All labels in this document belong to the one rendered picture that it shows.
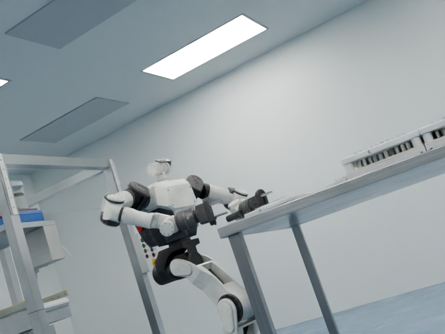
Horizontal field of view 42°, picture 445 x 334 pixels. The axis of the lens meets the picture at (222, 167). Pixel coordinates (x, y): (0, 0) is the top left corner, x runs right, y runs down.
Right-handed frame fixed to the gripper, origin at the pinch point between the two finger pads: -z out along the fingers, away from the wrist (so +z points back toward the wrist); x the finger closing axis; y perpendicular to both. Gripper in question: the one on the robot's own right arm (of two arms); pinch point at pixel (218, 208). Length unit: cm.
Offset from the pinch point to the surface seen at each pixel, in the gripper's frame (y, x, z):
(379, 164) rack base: 69, 11, -58
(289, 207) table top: 69, 14, -28
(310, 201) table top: 70, 15, -35
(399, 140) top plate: 72, 6, -66
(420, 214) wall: -346, 33, -148
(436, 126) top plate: 75, 6, -76
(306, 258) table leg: -37, 32, -29
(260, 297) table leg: 63, 37, -11
